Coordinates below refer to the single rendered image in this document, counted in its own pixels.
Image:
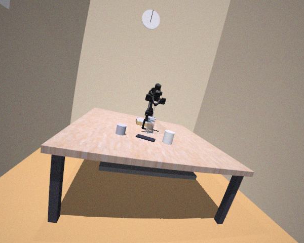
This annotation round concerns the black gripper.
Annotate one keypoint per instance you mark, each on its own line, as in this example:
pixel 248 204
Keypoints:
pixel 155 98

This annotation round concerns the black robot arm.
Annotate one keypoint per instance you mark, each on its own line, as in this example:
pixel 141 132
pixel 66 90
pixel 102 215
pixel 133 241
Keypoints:
pixel 158 92

